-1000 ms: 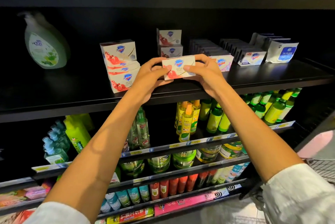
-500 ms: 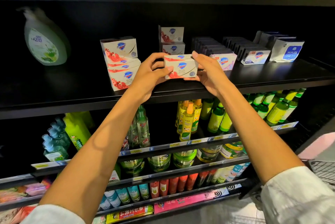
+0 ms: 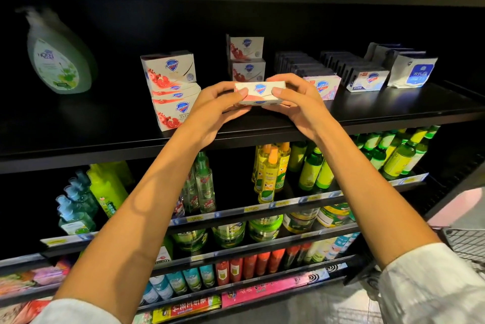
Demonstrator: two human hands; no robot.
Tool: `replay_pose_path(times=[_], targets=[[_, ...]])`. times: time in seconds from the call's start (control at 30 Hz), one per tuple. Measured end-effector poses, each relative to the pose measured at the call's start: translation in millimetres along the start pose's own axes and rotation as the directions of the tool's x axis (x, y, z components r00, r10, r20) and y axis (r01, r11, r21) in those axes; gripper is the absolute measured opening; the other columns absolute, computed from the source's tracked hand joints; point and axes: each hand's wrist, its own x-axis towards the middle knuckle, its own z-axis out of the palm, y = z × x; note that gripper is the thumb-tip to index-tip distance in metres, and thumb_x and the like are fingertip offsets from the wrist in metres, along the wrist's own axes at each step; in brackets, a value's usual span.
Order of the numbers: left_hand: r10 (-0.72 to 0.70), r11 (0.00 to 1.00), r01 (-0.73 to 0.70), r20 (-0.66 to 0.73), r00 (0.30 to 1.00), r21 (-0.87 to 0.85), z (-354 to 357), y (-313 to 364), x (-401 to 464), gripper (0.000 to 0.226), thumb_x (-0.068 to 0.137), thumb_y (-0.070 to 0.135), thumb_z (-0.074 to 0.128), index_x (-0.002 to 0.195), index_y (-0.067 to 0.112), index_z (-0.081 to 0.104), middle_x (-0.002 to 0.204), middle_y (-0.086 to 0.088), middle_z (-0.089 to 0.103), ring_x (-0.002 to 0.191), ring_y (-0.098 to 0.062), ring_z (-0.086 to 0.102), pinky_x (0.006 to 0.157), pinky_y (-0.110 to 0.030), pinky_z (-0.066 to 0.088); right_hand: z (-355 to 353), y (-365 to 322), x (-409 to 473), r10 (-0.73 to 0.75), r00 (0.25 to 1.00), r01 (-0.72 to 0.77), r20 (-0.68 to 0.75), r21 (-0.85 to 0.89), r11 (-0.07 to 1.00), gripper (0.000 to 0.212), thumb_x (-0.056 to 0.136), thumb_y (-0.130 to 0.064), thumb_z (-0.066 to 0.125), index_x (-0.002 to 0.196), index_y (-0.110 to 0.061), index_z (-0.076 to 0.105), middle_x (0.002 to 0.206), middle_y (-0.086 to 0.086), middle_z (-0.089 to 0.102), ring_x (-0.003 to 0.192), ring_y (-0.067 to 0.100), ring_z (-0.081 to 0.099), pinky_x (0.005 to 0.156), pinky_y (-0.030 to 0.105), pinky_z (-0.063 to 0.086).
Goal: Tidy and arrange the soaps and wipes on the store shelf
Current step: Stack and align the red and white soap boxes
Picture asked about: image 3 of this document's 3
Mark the person's right hand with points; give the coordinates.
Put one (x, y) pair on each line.
(307, 108)

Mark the person's left hand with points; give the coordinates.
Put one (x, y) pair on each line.
(208, 119)

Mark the white red printed soap box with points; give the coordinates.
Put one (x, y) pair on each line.
(258, 93)
(168, 71)
(176, 115)
(178, 90)

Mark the black store shelf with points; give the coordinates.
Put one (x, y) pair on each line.
(23, 261)
(91, 130)

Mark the pale green pump soap bottle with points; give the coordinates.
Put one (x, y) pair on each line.
(57, 62)

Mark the person's left forearm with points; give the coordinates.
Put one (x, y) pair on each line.
(129, 233)

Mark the person's right forearm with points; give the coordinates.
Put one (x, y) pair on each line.
(379, 199)

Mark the row of white pink soap boxes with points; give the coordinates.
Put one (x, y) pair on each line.
(326, 86)

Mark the clear green spray bottles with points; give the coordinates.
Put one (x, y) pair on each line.
(201, 183)

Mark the row of white blue soap boxes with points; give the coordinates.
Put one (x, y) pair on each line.
(367, 80)

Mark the row of white red soap boxes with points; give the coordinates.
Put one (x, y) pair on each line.
(246, 49)

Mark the row of white upright packs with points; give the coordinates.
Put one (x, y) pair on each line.
(417, 74)

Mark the green lidded wipe tub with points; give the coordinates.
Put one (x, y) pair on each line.
(189, 240)
(265, 227)
(229, 234)

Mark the green white box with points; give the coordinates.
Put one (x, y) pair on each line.
(164, 253)

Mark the long pink packet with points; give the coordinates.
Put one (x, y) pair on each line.
(273, 288)

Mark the yellow red packets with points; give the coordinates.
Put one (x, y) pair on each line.
(186, 307)

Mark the red snack packet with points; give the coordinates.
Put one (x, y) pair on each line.
(34, 311)

